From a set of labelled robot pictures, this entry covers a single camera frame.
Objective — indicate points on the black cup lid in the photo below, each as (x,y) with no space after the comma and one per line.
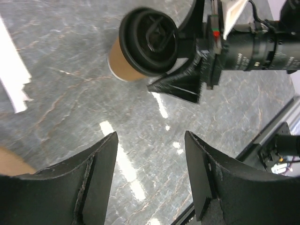
(149,41)

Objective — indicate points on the white straw pack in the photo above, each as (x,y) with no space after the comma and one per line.
(13,72)

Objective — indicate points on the brown pulp cup carrier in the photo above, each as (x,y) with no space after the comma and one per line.
(12,165)

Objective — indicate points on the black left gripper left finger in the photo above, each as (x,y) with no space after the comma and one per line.
(72,192)

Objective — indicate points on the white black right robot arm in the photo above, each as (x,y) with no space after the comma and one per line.
(259,45)

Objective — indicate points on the single paper cup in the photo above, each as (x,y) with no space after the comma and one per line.
(120,67)

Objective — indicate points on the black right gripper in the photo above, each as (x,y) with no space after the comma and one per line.
(185,82)

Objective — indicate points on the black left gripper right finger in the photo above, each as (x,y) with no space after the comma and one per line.
(227,191)

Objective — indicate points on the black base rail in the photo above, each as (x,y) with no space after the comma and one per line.
(277,147)

